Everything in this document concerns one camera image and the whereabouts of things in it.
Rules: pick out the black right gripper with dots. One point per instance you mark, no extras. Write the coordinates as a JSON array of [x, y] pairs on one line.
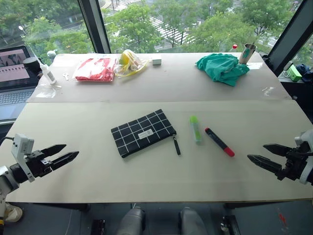
[[292, 165]]

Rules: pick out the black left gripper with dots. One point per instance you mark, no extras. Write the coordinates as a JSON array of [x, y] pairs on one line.
[[36, 164]]

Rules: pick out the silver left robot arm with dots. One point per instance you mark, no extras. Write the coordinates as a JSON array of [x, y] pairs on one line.
[[8, 182]]

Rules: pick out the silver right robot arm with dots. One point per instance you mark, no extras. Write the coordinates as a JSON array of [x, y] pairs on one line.
[[310, 176]]

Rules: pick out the black white grid pencil case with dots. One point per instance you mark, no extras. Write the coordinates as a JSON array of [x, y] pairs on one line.
[[144, 133]]

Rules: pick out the laptop computer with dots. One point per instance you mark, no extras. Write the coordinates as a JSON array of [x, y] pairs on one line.
[[13, 76]]

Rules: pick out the clear bag with yellow items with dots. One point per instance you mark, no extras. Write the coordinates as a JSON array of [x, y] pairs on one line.
[[129, 64]]

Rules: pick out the red black marker pen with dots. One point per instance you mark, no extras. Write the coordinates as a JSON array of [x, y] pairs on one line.
[[219, 142]]

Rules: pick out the crumpled clear plastic wrap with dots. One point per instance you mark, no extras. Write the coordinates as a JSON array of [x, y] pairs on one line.
[[46, 92]]

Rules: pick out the clear plastic scrap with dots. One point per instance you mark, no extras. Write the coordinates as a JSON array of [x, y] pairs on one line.
[[268, 91]]

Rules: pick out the small white key tag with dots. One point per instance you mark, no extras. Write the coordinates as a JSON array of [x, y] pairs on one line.
[[65, 76]]

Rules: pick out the green highlighter pen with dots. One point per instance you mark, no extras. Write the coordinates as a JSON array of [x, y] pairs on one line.
[[196, 129]]

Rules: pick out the white glue tube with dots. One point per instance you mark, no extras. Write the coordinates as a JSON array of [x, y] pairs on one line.
[[46, 72]]

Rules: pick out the green white charger box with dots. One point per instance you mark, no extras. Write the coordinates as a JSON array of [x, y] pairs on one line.
[[293, 73]]

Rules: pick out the red white packaged cloth bag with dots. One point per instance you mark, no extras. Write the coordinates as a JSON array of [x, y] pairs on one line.
[[95, 70]]

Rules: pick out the dark blue cloth bundle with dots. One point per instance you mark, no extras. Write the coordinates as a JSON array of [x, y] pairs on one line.
[[305, 71]]

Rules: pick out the black round speaker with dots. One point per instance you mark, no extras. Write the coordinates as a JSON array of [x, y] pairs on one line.
[[32, 64]]

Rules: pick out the grey left robot leg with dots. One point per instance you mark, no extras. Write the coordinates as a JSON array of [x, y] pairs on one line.
[[130, 221]]

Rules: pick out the grey robot leg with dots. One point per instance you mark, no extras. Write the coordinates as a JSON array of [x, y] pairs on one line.
[[130, 221], [192, 221]]

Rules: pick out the green crumpled cloth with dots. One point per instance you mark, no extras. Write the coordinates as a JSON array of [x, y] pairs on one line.
[[223, 68]]

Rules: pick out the grey right robot leg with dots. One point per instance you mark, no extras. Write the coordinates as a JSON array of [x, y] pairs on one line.
[[192, 221]]

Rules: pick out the steel cup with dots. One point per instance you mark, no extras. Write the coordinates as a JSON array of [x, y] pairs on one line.
[[247, 54]]

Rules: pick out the small white box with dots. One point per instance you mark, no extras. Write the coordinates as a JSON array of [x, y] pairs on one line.
[[156, 61]]

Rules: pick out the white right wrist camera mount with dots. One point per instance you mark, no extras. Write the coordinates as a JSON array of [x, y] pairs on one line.
[[305, 156]]

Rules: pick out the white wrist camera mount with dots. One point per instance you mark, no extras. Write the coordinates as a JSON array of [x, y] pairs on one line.
[[23, 154], [305, 156]]

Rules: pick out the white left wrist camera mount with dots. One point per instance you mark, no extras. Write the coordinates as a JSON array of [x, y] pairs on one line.
[[23, 154]]

